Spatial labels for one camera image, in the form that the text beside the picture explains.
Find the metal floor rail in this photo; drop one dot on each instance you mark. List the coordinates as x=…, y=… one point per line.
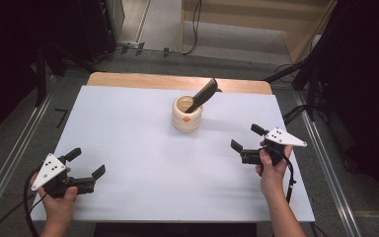
x=16, y=153
x=322, y=158

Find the black cabinet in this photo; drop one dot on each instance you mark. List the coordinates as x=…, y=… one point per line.
x=95, y=26

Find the person's left hand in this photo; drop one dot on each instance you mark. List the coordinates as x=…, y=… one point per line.
x=59, y=210

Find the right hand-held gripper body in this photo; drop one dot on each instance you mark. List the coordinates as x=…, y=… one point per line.
x=276, y=149

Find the white table mat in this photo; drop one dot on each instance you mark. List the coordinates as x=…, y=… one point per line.
x=164, y=177

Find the black metal stand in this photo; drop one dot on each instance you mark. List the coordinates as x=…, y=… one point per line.
x=312, y=95
x=41, y=79

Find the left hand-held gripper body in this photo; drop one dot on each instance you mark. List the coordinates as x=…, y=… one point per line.
x=57, y=186

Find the light wooden shelf unit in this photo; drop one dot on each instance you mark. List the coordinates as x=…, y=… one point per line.
x=243, y=16

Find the white power strip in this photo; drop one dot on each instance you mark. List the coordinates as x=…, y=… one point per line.
x=130, y=43

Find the dark chair seat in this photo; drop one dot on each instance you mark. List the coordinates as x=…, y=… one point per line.
x=174, y=231

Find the person's right hand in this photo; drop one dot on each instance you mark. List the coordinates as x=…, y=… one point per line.
x=273, y=179

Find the cream ribbed cup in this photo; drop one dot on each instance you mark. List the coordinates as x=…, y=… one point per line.
x=187, y=123

